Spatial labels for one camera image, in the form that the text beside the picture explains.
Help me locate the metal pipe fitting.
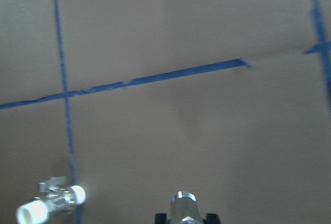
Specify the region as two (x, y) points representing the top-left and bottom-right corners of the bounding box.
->
(170, 191), (203, 223)

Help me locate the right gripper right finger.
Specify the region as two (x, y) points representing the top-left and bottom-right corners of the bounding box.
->
(205, 213), (220, 224)

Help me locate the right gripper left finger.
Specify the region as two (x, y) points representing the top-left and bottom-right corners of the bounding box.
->
(155, 213), (168, 224)

